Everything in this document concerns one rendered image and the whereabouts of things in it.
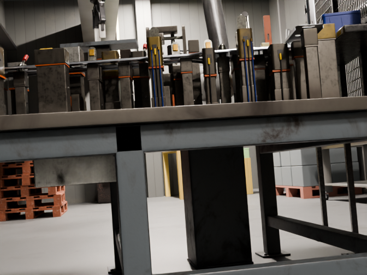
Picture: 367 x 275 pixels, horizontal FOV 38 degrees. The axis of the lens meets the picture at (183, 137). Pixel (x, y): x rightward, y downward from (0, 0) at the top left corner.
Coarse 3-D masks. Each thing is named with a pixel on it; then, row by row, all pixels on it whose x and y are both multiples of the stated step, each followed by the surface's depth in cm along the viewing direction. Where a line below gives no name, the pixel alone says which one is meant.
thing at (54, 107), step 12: (60, 48) 208; (36, 60) 208; (48, 60) 208; (60, 60) 208; (48, 72) 208; (60, 72) 208; (48, 84) 208; (60, 84) 208; (48, 96) 207; (60, 96) 207; (48, 108) 207; (60, 108) 207
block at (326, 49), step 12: (324, 24) 212; (324, 36) 212; (324, 48) 212; (324, 60) 212; (336, 60) 212; (324, 72) 211; (336, 72) 211; (324, 84) 211; (336, 84) 211; (324, 96) 211; (336, 96) 211
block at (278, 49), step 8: (272, 48) 205; (280, 48) 205; (272, 56) 205; (280, 56) 204; (288, 56) 206; (272, 64) 205; (280, 64) 205; (288, 64) 205; (272, 72) 206; (280, 72) 206; (272, 80) 210; (280, 80) 205; (288, 80) 205; (272, 88) 212; (280, 88) 205; (288, 88) 205; (272, 96) 211; (280, 96) 205; (288, 96) 205
